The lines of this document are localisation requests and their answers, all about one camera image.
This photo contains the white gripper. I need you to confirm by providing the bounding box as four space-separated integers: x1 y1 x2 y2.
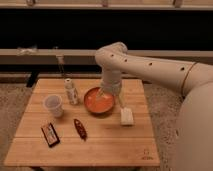
97 69 125 108

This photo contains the white sponge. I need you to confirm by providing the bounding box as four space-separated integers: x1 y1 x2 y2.
121 107 134 126

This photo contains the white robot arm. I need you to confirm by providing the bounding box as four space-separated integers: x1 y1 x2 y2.
95 42 213 171

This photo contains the orange bowl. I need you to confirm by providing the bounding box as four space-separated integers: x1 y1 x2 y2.
84 87 115 114

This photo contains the small white bottle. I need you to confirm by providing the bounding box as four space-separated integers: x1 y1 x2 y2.
64 78 79 105

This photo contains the red chili pepper snack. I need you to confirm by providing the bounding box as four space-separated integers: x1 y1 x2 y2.
74 119 87 140

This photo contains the clear plastic cup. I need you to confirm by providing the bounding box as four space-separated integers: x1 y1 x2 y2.
43 94 63 118

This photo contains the wooden folding table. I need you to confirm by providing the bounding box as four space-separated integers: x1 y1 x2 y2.
4 79 160 167

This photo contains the dark snack packet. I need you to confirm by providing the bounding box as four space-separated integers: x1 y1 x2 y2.
41 123 60 147

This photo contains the grey horizontal rail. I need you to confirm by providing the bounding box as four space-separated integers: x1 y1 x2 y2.
0 49 213 65

